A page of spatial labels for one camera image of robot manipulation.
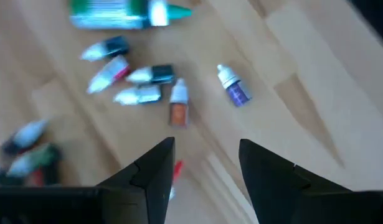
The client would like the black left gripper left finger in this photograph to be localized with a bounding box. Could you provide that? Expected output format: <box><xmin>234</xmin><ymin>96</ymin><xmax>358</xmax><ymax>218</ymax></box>
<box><xmin>97</xmin><ymin>137</ymin><xmax>176</xmax><ymax>224</ymax></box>

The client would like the orange small dropper bottle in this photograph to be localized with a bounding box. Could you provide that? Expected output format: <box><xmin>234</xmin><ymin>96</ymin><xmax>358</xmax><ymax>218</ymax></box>
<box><xmin>168</xmin><ymin>77</ymin><xmax>189</xmax><ymax>128</ymax></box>

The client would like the green small dropper bottle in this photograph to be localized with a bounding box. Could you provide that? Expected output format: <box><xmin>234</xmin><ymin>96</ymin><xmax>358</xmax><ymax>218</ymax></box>
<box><xmin>6</xmin><ymin>143</ymin><xmax>62</xmax><ymax>178</ymax></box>

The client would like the dark red small dropper bottle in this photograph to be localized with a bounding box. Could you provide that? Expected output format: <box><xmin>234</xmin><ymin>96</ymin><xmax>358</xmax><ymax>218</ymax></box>
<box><xmin>0</xmin><ymin>118</ymin><xmax>50</xmax><ymax>156</ymax></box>

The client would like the red-tipped food coloring bottle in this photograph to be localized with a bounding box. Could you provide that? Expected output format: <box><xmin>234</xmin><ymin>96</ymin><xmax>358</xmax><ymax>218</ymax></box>
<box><xmin>168</xmin><ymin>160</ymin><xmax>184</xmax><ymax>202</ymax></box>

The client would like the green-tipped food coloring bottle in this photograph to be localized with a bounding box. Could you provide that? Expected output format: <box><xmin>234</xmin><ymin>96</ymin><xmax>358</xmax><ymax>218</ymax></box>
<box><xmin>69</xmin><ymin>0</ymin><xmax>192</xmax><ymax>30</ymax></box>

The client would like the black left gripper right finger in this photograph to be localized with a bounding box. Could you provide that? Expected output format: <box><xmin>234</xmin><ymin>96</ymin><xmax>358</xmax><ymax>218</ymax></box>
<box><xmin>239</xmin><ymin>139</ymin><xmax>362</xmax><ymax>224</ymax></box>

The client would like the pink small dropper bottle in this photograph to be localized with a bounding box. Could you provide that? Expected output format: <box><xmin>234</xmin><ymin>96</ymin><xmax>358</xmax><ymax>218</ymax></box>
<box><xmin>86</xmin><ymin>55</ymin><xmax>131</xmax><ymax>95</ymax></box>

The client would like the blue small dropper bottle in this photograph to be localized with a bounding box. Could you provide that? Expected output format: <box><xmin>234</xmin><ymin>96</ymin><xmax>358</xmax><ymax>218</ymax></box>
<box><xmin>113</xmin><ymin>84</ymin><xmax>163</xmax><ymax>106</ymax></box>

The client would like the purple small dropper bottle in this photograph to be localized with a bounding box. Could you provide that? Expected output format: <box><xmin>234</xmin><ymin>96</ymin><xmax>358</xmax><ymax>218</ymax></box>
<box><xmin>216</xmin><ymin>63</ymin><xmax>253</xmax><ymax>108</ymax></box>

